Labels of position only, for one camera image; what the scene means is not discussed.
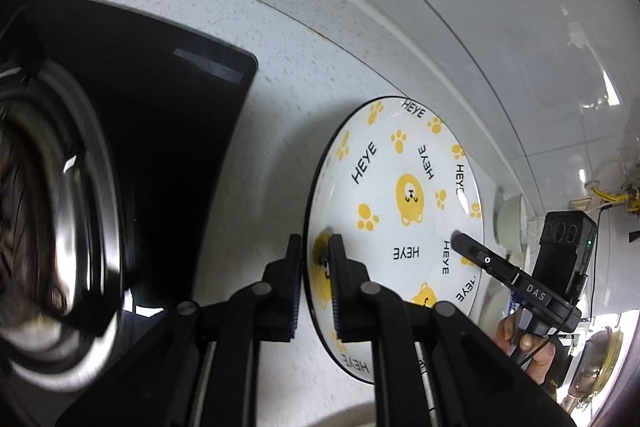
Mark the person's right hand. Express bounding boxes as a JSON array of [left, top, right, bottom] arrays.
[[494, 312, 563, 385]]

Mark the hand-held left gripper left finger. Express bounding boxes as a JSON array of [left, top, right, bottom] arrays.
[[55, 234, 306, 427]]

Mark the steel basin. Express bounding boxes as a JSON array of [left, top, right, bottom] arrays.
[[562, 314, 626, 413]]

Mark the gas burner with trivet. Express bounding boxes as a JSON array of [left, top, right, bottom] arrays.
[[0, 57, 126, 395]]

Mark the black glass gas stove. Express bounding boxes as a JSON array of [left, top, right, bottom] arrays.
[[0, 0, 258, 427]]

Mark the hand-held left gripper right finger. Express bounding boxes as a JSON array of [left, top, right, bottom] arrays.
[[327, 234, 576, 427]]

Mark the white bear print plate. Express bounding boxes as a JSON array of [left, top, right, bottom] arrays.
[[302, 96, 485, 384]]

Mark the white bowl yellow print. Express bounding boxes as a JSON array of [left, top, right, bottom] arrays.
[[495, 194, 528, 253]]

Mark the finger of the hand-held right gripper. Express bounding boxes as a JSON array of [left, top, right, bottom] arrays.
[[451, 231, 523, 293]]

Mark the yellow gas hose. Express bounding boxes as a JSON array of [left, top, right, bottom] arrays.
[[590, 184, 640, 212]]

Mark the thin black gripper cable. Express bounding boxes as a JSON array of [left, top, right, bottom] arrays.
[[515, 327, 561, 370]]

